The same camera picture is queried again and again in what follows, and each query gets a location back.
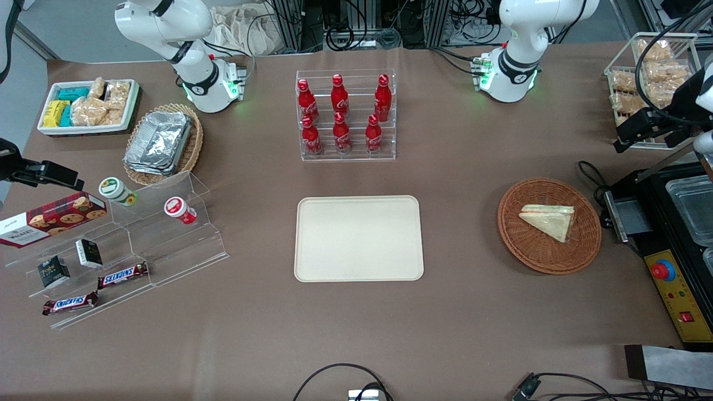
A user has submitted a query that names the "aluminium profile frame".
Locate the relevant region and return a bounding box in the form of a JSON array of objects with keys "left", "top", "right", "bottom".
[
  {"left": 270, "top": 0, "right": 304, "bottom": 53},
  {"left": 426, "top": 0, "right": 450, "bottom": 48}
]

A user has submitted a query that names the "grey black flat plate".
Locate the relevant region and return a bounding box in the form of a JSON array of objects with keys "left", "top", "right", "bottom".
[{"left": 624, "top": 344, "right": 713, "bottom": 390}]

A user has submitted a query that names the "snickers chocolate bar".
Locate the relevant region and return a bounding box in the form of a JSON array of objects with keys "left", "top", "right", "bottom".
[
  {"left": 42, "top": 291, "right": 99, "bottom": 316},
  {"left": 97, "top": 262, "right": 149, "bottom": 290}
]

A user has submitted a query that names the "red tartan cookie box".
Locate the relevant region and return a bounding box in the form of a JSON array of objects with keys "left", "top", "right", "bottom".
[{"left": 0, "top": 192, "right": 108, "bottom": 249}]

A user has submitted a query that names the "triangular sandwich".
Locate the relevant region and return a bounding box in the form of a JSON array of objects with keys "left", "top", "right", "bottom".
[{"left": 519, "top": 204, "right": 575, "bottom": 243}]

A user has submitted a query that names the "small black white box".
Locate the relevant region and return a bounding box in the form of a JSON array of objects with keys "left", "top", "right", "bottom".
[{"left": 75, "top": 239, "right": 104, "bottom": 270}]

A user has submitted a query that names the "yellow snack packet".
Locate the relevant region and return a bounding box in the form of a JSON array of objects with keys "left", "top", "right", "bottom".
[{"left": 43, "top": 100, "right": 70, "bottom": 128}]

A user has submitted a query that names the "grey metal plate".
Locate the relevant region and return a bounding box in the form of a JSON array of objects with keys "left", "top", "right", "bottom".
[{"left": 603, "top": 189, "right": 653, "bottom": 243}]

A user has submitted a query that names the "white rectangular snack bin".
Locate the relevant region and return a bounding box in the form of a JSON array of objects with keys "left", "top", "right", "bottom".
[{"left": 37, "top": 79, "right": 141, "bottom": 137}]

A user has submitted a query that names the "white wire rack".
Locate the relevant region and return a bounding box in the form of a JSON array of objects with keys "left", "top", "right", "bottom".
[{"left": 604, "top": 32, "right": 702, "bottom": 150}]

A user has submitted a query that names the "red emergency stop button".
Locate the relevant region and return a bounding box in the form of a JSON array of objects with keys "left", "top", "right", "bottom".
[{"left": 651, "top": 259, "right": 676, "bottom": 282}]

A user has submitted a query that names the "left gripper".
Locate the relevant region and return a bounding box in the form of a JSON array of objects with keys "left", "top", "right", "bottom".
[{"left": 614, "top": 64, "right": 713, "bottom": 153}]

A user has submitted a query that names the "clear acrylic stepped shelf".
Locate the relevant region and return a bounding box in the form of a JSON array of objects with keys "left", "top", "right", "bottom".
[{"left": 3, "top": 171, "right": 229, "bottom": 330}]

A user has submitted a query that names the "beige cloth bag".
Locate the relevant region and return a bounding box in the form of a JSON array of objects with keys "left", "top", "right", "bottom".
[{"left": 209, "top": 6, "right": 282, "bottom": 55}]

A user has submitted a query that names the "black machine power cable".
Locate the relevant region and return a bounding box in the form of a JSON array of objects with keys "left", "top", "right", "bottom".
[{"left": 578, "top": 160, "right": 612, "bottom": 229}]

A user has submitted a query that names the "black arm base cable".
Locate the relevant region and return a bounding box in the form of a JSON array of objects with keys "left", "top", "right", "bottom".
[
  {"left": 429, "top": 46, "right": 485, "bottom": 76},
  {"left": 201, "top": 39, "right": 257, "bottom": 84}
]

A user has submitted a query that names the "aluminium foil container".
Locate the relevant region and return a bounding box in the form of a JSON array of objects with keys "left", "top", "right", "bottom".
[
  {"left": 124, "top": 156, "right": 187, "bottom": 177},
  {"left": 124, "top": 111, "right": 193, "bottom": 170}
]

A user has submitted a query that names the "grey metal lever bar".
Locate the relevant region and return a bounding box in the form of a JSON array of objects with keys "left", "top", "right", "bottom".
[{"left": 635, "top": 149, "right": 697, "bottom": 183}]

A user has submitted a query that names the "round brown wicker basket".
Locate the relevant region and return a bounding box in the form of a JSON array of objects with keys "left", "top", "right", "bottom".
[{"left": 497, "top": 178, "right": 603, "bottom": 275}]

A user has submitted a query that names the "cream plastic serving tray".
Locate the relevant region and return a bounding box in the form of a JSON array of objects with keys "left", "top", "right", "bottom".
[{"left": 294, "top": 195, "right": 424, "bottom": 283}]

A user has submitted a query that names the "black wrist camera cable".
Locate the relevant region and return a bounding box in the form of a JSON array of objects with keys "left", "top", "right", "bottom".
[{"left": 648, "top": 4, "right": 713, "bottom": 126}]

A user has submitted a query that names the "black sealing machine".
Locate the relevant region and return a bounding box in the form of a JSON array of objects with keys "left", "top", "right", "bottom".
[{"left": 602, "top": 150, "right": 713, "bottom": 351}]

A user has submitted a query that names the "black hanging cable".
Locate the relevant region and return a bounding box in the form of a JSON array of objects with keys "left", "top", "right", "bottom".
[{"left": 0, "top": 16, "right": 14, "bottom": 84}]

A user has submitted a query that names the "clear acrylic bottle rack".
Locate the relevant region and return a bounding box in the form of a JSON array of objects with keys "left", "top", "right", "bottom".
[{"left": 295, "top": 69, "right": 397, "bottom": 163}]

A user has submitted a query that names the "red cola bottle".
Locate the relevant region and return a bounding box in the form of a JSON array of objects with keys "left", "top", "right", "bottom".
[
  {"left": 374, "top": 74, "right": 392, "bottom": 122},
  {"left": 331, "top": 74, "right": 350, "bottom": 118},
  {"left": 333, "top": 112, "right": 352, "bottom": 154},
  {"left": 297, "top": 79, "right": 320, "bottom": 124},
  {"left": 365, "top": 115, "right": 383, "bottom": 154},
  {"left": 301, "top": 116, "right": 324, "bottom": 157}
]

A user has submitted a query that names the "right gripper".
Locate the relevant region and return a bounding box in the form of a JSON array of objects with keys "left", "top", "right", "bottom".
[{"left": 0, "top": 138, "right": 84, "bottom": 190}]

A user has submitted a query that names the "red lid yogurt cup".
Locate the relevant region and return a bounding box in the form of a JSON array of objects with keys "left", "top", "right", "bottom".
[{"left": 164, "top": 197, "right": 197, "bottom": 226}]

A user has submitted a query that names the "black cable with connector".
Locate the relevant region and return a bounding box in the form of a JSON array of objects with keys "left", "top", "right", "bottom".
[{"left": 511, "top": 372, "right": 713, "bottom": 401}]

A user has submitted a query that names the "yellow control panel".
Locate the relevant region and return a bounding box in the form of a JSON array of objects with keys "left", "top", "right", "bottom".
[{"left": 643, "top": 250, "right": 713, "bottom": 343}]

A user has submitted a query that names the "green lid yogurt cup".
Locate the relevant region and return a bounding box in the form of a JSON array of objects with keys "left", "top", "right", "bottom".
[{"left": 99, "top": 177, "right": 138, "bottom": 207}]

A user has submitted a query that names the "oval light wicker basket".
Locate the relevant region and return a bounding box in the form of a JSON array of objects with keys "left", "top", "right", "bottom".
[{"left": 123, "top": 103, "right": 204, "bottom": 187}]

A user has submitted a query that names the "black looped cable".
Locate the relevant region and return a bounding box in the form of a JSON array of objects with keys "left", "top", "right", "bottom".
[{"left": 292, "top": 363, "right": 393, "bottom": 401}]

